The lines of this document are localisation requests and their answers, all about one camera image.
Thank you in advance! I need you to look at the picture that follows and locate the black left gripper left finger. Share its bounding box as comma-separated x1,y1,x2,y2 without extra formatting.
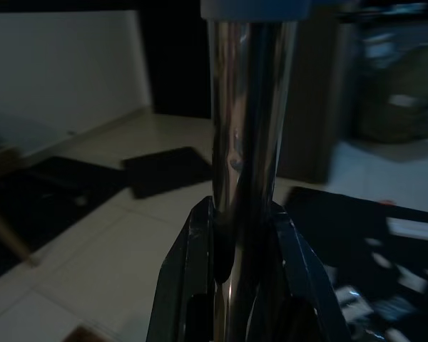
150,195,217,342

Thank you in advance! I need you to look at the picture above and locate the brown wooden cabinet panel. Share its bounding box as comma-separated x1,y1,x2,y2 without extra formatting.
273,14,355,185

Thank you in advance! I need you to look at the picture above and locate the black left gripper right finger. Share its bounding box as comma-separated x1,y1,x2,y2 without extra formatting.
251,201,353,342

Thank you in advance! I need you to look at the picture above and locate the small black floor mat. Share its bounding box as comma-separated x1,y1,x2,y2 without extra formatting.
121,146,215,200

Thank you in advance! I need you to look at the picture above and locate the black crate with clutter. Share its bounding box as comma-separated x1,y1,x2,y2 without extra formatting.
284,186,428,342

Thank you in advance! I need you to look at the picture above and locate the large black floor mat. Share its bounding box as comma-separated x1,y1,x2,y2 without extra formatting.
0,155,130,286

